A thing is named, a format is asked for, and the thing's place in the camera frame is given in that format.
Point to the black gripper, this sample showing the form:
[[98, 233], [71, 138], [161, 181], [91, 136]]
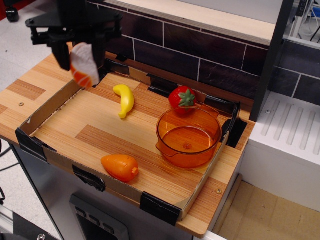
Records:
[[76, 21]]

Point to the orange white toy sushi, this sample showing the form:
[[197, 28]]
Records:
[[83, 66]]

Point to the cardboard fence with black tape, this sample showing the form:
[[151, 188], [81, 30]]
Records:
[[75, 128]]

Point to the transparent orange plastic pot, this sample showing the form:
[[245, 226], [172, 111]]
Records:
[[188, 136]]

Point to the yellow toy banana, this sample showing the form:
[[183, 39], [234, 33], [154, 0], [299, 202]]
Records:
[[127, 99]]

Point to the black caster wheel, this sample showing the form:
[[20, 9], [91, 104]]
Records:
[[12, 14]]

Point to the red toy strawberry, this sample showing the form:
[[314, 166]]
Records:
[[182, 99]]

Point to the orange toy carrot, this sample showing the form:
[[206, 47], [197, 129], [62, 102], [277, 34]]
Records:
[[120, 166]]

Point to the grey control panel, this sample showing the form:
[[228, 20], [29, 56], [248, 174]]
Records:
[[95, 224]]

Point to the white ribbed drain board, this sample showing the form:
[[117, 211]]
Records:
[[291, 124]]

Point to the dark grey vertical post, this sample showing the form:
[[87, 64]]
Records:
[[275, 44]]

